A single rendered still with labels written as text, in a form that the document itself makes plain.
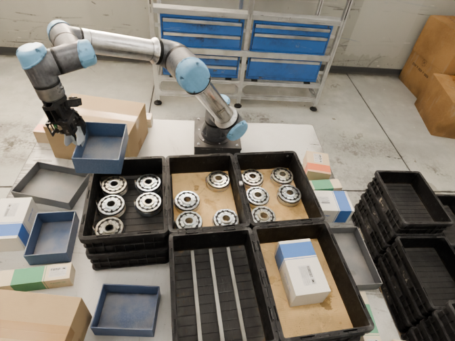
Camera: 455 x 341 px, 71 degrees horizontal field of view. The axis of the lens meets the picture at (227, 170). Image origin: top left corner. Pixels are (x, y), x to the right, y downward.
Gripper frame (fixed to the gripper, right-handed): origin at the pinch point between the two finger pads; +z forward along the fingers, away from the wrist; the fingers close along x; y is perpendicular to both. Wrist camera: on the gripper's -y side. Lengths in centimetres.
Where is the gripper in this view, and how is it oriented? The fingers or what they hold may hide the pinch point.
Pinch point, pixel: (80, 142)
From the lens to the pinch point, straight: 124.0
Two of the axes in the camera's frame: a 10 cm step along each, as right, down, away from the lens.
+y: 0.3, 7.1, -7.0
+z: 0.4, 7.0, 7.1
